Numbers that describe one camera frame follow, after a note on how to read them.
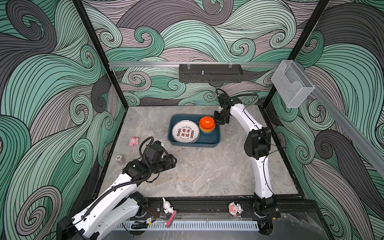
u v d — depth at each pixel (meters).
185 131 1.01
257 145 0.60
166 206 0.71
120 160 0.84
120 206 0.57
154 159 0.58
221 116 0.85
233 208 0.71
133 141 0.95
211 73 0.95
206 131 1.01
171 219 0.67
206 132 1.01
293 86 0.82
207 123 1.01
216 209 0.74
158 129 1.01
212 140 0.99
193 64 0.93
